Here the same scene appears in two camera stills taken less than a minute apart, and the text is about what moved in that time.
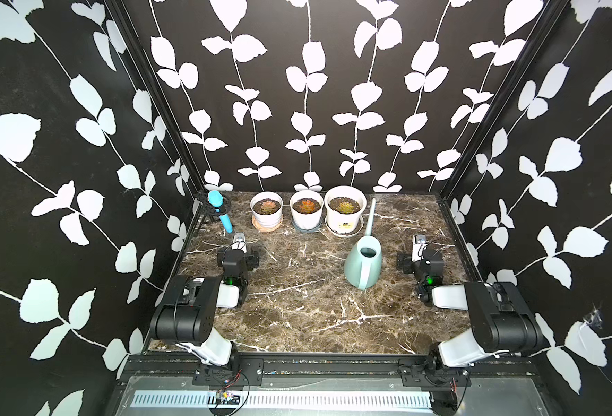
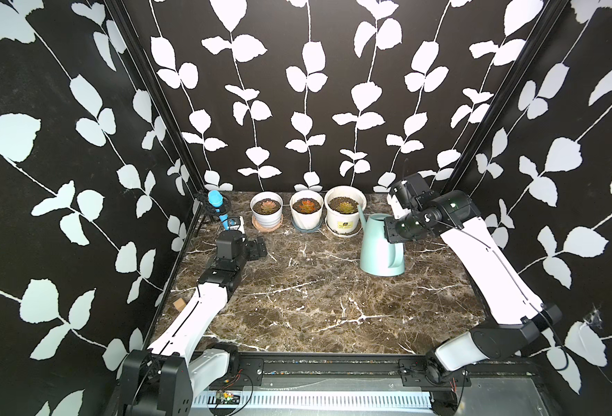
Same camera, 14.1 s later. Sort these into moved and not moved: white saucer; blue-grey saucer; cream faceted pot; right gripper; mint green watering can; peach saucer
Moved: right gripper; mint green watering can
Not moved: blue-grey saucer; peach saucer; cream faceted pot; white saucer
